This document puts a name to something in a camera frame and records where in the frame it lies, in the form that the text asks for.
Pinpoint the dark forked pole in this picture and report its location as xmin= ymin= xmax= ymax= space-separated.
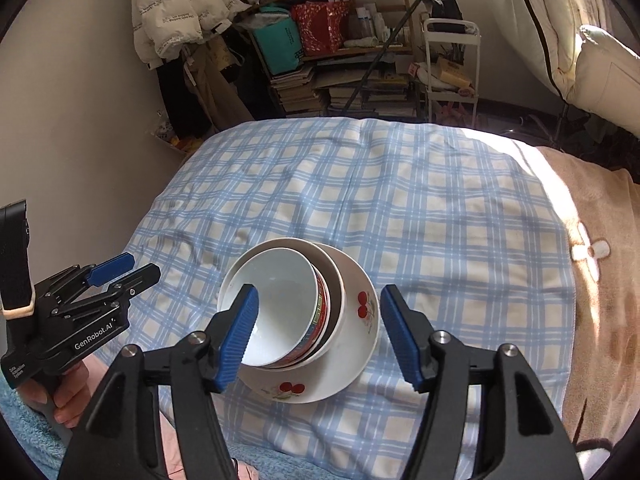
xmin=345 ymin=0 xmax=451 ymax=113

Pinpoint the person's left hand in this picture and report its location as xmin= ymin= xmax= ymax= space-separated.
xmin=22 ymin=360 xmax=103 ymax=428

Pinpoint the white padded cushion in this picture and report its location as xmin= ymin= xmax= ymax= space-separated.
xmin=565 ymin=25 xmax=640 ymax=136

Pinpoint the beige coat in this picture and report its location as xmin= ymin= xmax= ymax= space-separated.
xmin=185 ymin=40 xmax=251 ymax=133

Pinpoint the large white bowl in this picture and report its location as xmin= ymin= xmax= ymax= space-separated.
xmin=216 ymin=237 xmax=347 ymax=370

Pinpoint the black bag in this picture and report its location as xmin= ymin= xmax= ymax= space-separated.
xmin=427 ymin=0 xmax=463 ymax=31

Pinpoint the black chair base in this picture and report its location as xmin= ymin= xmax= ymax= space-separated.
xmin=500 ymin=105 xmax=601 ymax=161

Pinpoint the stack of books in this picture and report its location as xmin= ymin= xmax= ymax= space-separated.
xmin=270 ymin=62 xmax=418 ymax=121

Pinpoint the white padded chair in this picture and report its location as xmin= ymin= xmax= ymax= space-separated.
xmin=467 ymin=0 xmax=583 ymax=106

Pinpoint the blue plaid blanket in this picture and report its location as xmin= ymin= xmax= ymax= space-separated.
xmin=95 ymin=117 xmax=576 ymax=480

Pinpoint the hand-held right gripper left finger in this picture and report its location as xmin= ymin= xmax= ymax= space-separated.
xmin=59 ymin=284 xmax=260 ymax=480

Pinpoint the floral paper bag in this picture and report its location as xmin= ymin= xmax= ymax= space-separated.
xmin=151 ymin=120 xmax=206 ymax=156

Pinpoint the red gift bag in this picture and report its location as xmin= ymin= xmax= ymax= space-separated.
xmin=291 ymin=1 xmax=351 ymax=57

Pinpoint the wooden shelf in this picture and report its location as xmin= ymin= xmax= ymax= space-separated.
xmin=240 ymin=0 xmax=416 ymax=121

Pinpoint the yellow box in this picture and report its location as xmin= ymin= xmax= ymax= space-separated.
xmin=435 ymin=57 xmax=471 ymax=88

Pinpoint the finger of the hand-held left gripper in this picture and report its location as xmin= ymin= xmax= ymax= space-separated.
xmin=37 ymin=253 xmax=136 ymax=303
xmin=52 ymin=263 xmax=162 ymax=318

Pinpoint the row of white bottles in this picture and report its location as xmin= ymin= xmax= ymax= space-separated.
xmin=350 ymin=2 xmax=396 ymax=48

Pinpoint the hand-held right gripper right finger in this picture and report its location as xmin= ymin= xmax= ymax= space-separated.
xmin=380 ymin=284 xmax=583 ymax=480

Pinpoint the white utility cart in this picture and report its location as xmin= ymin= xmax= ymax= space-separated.
xmin=417 ymin=17 xmax=482 ymax=128

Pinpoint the black coat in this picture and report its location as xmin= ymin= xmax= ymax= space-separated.
xmin=155 ymin=55 xmax=211 ymax=136

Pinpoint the white puffer jacket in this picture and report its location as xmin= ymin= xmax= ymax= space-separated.
xmin=131 ymin=0 xmax=251 ymax=68

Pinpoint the teal paper bag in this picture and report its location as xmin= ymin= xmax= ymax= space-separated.
xmin=250 ymin=7 xmax=303 ymax=76

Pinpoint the tan fleece blanket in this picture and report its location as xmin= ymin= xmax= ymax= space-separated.
xmin=535 ymin=145 xmax=640 ymax=461

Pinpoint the white cherry print plate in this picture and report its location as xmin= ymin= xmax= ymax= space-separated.
xmin=239 ymin=242 xmax=380 ymax=405

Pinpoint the blue fleece cloth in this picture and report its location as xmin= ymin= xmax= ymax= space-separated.
xmin=0 ymin=385 xmax=76 ymax=480

